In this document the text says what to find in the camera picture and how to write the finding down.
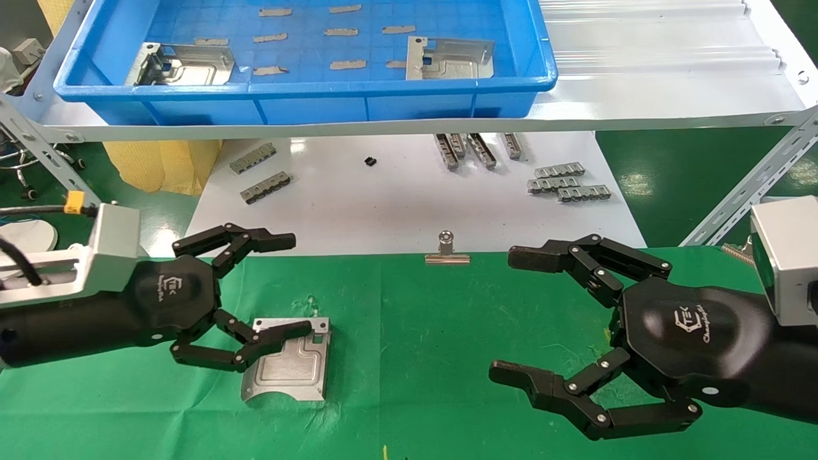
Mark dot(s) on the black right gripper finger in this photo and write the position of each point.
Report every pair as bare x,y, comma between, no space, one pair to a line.
575,399
585,255

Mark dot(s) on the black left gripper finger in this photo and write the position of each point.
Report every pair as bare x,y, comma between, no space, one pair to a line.
268,335
246,239

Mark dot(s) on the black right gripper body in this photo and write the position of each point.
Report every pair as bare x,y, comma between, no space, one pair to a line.
703,345

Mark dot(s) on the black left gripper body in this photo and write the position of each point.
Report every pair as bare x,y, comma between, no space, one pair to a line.
160,300

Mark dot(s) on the stamped sheet metal part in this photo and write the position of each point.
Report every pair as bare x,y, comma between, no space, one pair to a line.
294,370
447,64
192,73

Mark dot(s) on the grey metal comb part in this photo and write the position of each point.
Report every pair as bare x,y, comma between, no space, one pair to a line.
559,170
252,158
265,188
585,193
553,185

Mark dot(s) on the silver binder clip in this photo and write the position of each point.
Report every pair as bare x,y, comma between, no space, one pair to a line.
738,251
447,259

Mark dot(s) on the yellow mesh bag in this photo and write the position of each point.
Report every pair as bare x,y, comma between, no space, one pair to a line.
160,166

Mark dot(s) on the grey metal bar part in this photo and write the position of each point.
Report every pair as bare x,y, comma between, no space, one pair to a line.
446,154
458,144
512,145
482,151

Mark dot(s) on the white round stand base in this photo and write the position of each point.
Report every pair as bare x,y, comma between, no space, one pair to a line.
32,235

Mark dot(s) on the blue plastic bin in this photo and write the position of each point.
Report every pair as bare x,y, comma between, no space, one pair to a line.
319,105

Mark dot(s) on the green table cloth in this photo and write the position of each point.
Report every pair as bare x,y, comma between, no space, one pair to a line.
415,383

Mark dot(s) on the chrome stool base with casters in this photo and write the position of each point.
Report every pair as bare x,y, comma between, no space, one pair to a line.
27,191

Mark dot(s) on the white metal shelf rack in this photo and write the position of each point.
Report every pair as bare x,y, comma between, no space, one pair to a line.
639,76

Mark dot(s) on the grey tape patch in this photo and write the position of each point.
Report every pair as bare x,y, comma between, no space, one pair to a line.
275,11
340,32
345,9
270,38
211,41

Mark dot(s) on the white rounded housing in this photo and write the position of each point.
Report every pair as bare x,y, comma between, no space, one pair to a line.
9,70

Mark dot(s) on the small grey box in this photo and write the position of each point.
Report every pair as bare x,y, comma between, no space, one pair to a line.
29,51

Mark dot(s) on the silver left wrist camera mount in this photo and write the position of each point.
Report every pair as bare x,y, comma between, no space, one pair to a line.
115,249

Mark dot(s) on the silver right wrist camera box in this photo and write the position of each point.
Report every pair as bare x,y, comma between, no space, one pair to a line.
792,255

